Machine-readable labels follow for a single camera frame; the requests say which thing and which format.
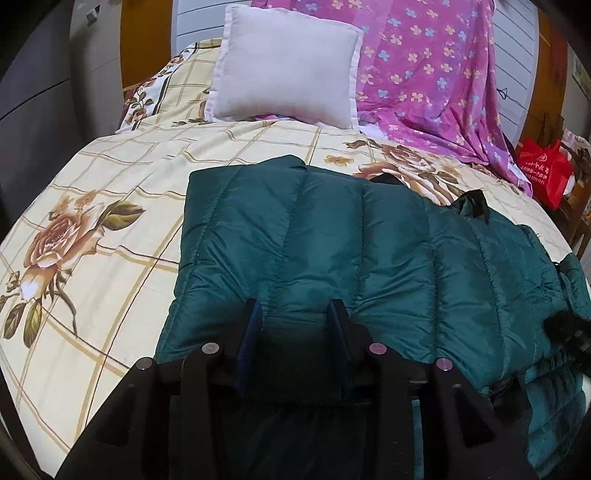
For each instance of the grey refrigerator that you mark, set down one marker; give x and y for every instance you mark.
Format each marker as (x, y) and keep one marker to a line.
(41, 78)

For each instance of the red shopping bag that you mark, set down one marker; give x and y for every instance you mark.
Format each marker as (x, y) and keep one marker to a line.
(545, 173)

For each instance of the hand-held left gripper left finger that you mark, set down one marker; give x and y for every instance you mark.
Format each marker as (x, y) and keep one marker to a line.
(244, 350)

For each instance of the wooden side shelf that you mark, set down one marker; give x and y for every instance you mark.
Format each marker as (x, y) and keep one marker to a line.
(577, 207)

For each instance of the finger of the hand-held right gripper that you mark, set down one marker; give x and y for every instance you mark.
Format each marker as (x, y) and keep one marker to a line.
(570, 334)

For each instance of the bed with floral checked sheet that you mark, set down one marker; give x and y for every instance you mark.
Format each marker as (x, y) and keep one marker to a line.
(115, 166)

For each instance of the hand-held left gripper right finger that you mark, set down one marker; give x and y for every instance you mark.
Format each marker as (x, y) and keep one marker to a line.
(340, 355)

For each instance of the white square pillow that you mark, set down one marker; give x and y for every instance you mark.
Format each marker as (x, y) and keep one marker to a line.
(286, 64)

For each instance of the framed wall picture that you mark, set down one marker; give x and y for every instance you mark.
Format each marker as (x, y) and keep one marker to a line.
(579, 71)

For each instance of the dark green puffer jacket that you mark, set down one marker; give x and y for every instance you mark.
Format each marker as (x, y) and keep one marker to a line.
(323, 230)

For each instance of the pink floral cloth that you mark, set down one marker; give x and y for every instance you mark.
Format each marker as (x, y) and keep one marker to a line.
(425, 74)

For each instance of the white wall switch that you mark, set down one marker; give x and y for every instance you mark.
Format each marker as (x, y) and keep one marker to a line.
(93, 14)

